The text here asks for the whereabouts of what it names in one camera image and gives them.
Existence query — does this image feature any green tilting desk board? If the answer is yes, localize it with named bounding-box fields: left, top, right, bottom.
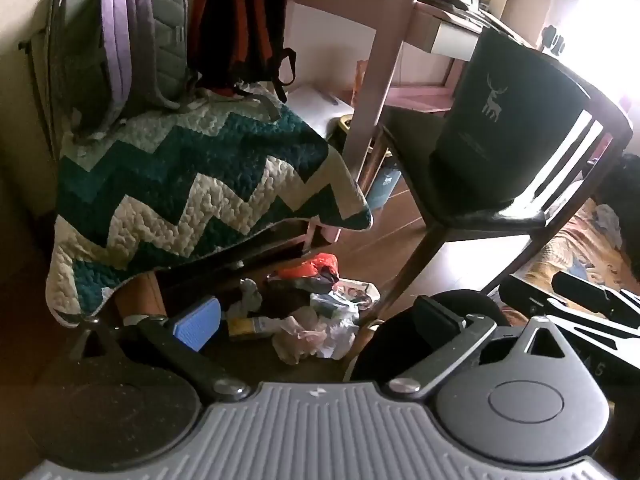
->
left=417, top=0, right=506, bottom=28

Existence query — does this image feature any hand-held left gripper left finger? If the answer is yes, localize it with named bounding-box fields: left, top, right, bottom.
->
left=67, top=296, right=252, bottom=401

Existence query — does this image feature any black clip holder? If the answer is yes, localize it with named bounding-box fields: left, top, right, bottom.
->
left=542, top=27, right=566, bottom=53

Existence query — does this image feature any dark green trash bin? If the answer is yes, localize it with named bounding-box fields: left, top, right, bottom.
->
left=434, top=27, right=593, bottom=211

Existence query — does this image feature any purple grey backpack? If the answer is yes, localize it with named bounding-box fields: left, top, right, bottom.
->
left=52, top=0, right=201, bottom=143

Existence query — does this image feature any grey tissue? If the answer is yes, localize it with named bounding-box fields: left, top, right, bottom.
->
left=239, top=279, right=263, bottom=316

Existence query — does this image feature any orange plastic wrapper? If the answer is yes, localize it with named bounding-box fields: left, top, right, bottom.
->
left=277, top=254, right=338, bottom=281

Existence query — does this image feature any black plastic wrapper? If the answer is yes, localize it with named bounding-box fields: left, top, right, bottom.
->
left=265, top=275, right=341, bottom=306

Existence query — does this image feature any black orange backpack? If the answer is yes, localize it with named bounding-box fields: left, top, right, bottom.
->
left=187, top=0, right=298, bottom=106

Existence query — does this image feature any clear plastic bag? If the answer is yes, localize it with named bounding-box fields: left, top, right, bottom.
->
left=310, top=290, right=361, bottom=321

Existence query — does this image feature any olive green bag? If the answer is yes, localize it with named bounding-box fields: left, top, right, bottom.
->
left=19, top=0, right=63, bottom=161

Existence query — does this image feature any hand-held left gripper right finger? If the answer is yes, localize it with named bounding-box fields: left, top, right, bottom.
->
left=387, top=295, right=580, bottom=401

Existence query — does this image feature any blue box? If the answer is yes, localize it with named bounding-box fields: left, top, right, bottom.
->
left=377, top=160, right=401, bottom=201

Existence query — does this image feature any pink desk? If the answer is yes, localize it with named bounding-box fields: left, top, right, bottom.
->
left=292, top=0, right=531, bottom=246

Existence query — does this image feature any dark wooden chair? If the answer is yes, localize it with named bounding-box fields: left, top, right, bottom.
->
left=370, top=35, right=635, bottom=341

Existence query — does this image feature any zigzag quilted blanket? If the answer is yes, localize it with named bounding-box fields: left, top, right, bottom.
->
left=45, top=85, right=375, bottom=328

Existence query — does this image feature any black cloth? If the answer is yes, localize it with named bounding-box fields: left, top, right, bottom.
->
left=595, top=152, right=640, bottom=253

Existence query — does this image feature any red printed white wrapper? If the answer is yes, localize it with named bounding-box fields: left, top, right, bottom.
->
left=340, top=280, right=381, bottom=311

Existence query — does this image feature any yellow black carton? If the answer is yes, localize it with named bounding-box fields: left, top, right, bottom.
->
left=227, top=316, right=281, bottom=341

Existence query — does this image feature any white storage box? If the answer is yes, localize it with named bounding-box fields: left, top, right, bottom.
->
left=287, top=85, right=353, bottom=141

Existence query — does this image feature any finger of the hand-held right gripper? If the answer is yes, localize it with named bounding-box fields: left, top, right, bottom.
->
left=552, top=270, right=640, bottom=312
left=500, top=275, right=640, bottom=347

